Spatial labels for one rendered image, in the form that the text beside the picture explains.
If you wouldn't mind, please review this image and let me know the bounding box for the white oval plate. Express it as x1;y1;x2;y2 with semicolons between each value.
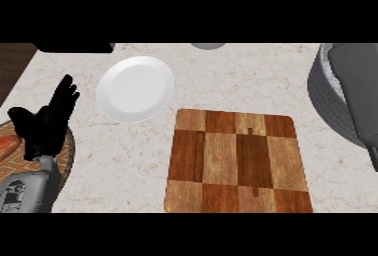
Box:
94;55;175;124

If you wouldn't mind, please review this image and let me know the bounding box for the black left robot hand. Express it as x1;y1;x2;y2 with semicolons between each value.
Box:
6;73;81;163

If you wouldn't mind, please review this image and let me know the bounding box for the orange vegetable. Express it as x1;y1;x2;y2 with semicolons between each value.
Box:
0;134;23;163

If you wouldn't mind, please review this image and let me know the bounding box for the black appliance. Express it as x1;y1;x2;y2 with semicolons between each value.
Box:
31;42;116;54

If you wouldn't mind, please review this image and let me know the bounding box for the grey round object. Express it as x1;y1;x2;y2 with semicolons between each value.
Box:
189;42;227;51

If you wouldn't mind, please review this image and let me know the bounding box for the round brown woven placemat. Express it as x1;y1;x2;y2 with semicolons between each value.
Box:
0;119;76;187

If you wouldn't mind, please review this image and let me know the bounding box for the checkered wooden cutting board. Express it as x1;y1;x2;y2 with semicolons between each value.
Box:
162;108;314;214

